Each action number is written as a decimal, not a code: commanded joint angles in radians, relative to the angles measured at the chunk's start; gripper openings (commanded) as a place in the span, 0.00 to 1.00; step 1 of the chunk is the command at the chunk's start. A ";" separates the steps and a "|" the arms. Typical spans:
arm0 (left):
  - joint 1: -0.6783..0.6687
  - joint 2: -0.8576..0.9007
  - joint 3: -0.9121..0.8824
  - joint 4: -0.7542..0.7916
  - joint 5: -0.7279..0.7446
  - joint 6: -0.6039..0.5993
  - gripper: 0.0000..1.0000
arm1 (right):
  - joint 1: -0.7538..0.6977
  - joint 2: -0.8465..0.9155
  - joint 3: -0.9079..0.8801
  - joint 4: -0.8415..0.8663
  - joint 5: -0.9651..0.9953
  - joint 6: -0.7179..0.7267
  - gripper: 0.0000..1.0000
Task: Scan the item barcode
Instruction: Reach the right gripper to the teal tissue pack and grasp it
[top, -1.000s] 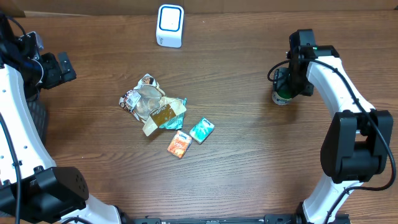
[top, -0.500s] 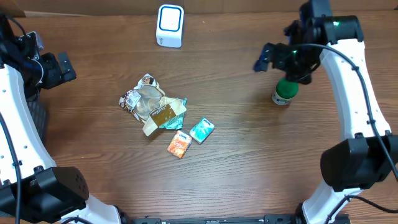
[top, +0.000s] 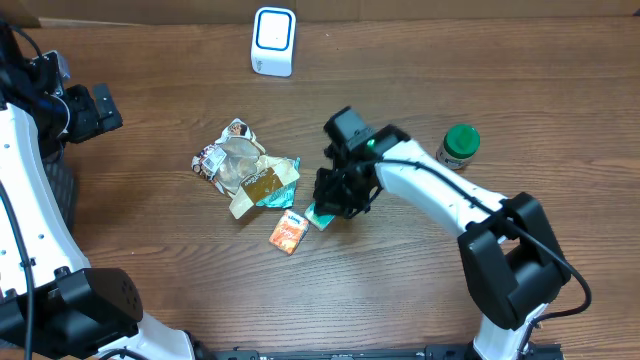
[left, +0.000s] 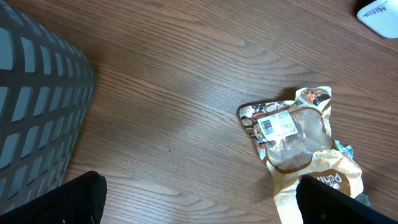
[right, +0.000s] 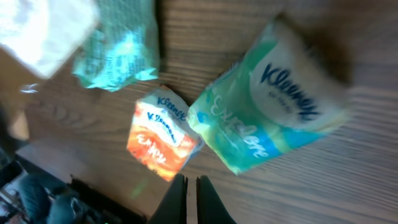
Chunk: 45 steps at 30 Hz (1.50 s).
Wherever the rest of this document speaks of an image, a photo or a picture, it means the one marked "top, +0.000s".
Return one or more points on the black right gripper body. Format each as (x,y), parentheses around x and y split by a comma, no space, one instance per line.
(343,191)

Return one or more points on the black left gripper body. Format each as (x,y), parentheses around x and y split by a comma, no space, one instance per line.
(76,119)

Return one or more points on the teal tissue pack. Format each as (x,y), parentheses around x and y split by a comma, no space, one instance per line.
(321,222)

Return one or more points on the teal snack packet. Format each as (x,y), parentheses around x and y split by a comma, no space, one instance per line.
(275,193)

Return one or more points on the orange tissue pack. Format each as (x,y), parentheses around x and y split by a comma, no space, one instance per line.
(289,231)

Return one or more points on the clear cookie wrapper bag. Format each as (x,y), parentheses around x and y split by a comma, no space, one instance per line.
(231,164)

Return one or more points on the green lid jar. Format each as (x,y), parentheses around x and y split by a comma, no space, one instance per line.
(459,145)

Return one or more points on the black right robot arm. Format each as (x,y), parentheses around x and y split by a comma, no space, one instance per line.
(512,262)

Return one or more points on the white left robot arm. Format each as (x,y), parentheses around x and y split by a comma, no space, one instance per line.
(55,303)

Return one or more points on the white barcode scanner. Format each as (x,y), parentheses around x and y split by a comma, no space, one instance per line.
(273,41)

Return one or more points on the black mesh basket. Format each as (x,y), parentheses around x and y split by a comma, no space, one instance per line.
(63,185)

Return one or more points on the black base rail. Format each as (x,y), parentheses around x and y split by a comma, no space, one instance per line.
(350,354)

